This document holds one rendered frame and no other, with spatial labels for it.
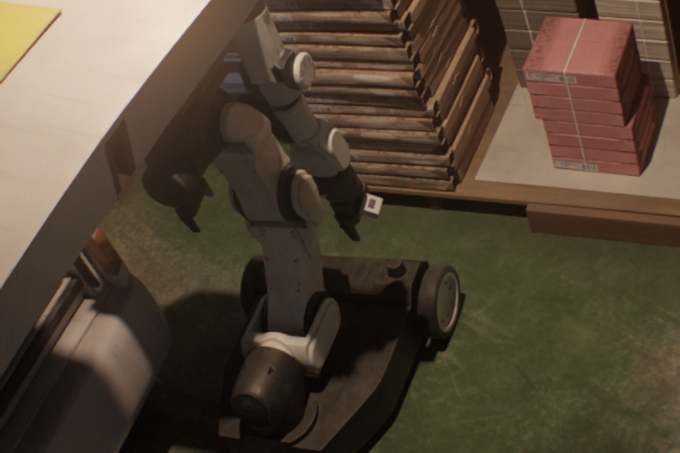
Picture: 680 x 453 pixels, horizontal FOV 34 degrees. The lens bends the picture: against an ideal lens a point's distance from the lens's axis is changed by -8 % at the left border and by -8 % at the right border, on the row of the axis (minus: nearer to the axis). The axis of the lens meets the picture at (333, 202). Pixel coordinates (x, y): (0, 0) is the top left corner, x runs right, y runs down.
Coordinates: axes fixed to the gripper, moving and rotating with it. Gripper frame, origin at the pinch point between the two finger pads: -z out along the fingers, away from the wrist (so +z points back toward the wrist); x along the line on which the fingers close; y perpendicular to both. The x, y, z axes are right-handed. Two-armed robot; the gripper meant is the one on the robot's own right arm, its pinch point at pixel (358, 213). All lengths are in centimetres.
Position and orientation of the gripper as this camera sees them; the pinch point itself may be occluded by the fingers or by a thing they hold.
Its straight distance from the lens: 282.5
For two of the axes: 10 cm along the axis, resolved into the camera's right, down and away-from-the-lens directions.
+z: -3.6, -5.5, -7.6
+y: -8.9, -0.3, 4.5
